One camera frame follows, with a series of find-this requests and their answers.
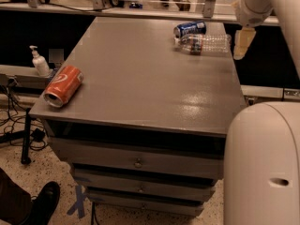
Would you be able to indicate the white pump soap bottle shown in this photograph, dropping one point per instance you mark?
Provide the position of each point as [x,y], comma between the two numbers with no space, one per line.
[40,62]

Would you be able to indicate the grey drawer cabinet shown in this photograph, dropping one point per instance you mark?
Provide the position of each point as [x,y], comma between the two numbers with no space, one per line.
[140,93]

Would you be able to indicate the clear plastic water bottle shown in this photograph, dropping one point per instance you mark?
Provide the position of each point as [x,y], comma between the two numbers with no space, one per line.
[198,44]

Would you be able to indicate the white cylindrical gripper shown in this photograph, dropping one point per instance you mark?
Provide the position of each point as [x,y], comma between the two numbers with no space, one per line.
[248,14]

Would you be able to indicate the middle drawer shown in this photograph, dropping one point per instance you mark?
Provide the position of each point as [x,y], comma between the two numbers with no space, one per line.
[96,179]

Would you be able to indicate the brown trouser leg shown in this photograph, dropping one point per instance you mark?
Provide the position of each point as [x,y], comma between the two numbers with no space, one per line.
[15,203]

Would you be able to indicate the drawer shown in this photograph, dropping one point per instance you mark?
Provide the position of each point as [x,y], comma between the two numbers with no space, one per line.
[93,153]
[171,205]
[96,179]

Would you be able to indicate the blue tape cross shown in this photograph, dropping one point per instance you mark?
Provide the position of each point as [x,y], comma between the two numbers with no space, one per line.
[80,206]

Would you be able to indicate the top drawer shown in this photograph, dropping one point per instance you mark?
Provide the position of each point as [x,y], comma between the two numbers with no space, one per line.
[93,153]

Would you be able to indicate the red coke can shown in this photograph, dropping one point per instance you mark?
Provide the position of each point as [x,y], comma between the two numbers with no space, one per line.
[63,86]

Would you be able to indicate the black shoe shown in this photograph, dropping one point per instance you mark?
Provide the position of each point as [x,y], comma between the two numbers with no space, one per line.
[44,205]

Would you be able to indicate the black stand pole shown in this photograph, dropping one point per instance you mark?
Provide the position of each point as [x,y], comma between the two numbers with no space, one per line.
[25,159]

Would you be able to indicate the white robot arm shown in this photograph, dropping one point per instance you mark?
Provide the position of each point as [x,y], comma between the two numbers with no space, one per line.
[262,151]

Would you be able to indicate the bottom drawer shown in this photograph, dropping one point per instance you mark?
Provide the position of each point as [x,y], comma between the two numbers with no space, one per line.
[171,205]

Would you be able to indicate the blue pepsi can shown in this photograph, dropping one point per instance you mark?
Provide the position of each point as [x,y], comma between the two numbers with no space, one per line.
[198,27]

